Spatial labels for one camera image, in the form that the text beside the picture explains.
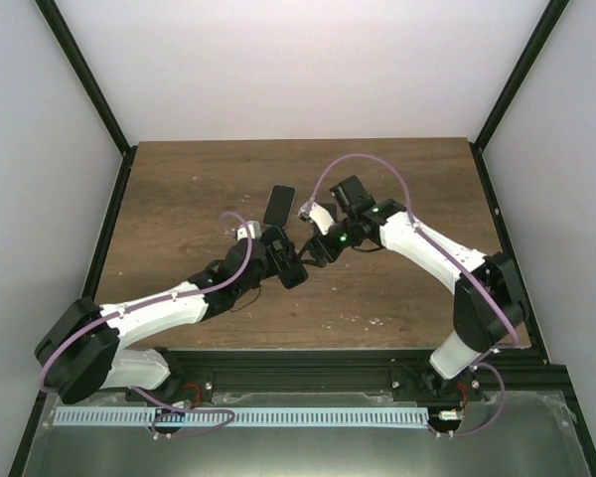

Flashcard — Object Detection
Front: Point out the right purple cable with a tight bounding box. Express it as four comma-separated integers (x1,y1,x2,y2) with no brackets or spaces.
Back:
305,153,522,439

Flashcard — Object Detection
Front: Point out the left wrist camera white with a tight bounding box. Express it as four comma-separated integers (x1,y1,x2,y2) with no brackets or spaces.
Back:
236,221,262,241

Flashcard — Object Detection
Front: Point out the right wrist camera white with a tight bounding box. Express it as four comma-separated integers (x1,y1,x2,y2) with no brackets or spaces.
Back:
298,201,336,236

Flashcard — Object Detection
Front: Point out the right black frame post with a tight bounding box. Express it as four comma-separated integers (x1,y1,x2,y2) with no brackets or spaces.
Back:
474,0,571,150

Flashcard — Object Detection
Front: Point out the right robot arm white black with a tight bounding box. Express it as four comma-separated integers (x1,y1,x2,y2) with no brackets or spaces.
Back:
298,176,528,400

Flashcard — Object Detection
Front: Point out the phone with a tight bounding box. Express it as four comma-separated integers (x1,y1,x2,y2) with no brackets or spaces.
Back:
322,203,338,222

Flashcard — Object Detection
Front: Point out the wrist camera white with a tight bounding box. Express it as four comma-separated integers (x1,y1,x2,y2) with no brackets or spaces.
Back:
298,201,336,236
236,221,262,241

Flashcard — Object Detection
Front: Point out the black frame post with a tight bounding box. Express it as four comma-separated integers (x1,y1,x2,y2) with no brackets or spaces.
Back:
474,0,571,150
33,0,132,159

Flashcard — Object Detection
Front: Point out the metal sheet front panel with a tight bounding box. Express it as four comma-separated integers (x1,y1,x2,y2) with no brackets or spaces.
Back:
23,393,592,476

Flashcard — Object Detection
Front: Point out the black phone rear table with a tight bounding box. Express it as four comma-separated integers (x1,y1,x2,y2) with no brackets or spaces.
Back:
262,184,296,229

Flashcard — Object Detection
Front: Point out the left black frame post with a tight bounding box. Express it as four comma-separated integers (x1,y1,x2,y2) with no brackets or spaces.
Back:
33,0,132,159

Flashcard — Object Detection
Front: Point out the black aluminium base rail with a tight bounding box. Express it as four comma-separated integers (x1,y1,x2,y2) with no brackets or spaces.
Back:
45,349,570,404

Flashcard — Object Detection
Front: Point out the black phone front table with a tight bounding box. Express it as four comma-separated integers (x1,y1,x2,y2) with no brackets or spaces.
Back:
261,227,308,289

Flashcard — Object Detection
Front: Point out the black phone table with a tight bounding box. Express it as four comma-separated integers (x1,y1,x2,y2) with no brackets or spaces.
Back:
261,227,308,289
262,184,296,229

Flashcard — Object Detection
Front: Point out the light blue slotted cable duct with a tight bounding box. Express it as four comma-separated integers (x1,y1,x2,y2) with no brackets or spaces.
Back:
53,406,429,429

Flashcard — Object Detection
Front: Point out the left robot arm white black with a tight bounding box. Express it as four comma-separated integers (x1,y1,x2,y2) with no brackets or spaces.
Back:
34,238,308,404

